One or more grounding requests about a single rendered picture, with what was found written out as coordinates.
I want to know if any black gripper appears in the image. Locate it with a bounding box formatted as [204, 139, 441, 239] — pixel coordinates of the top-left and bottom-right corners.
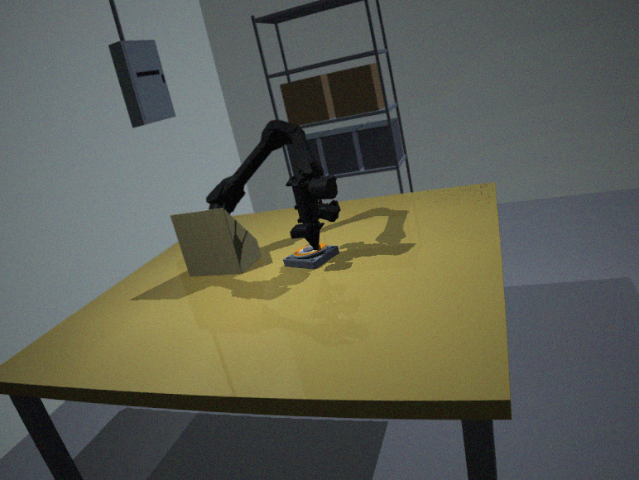
[290, 199, 324, 250]

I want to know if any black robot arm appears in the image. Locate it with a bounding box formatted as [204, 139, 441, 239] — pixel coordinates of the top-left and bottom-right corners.
[206, 120, 341, 222]

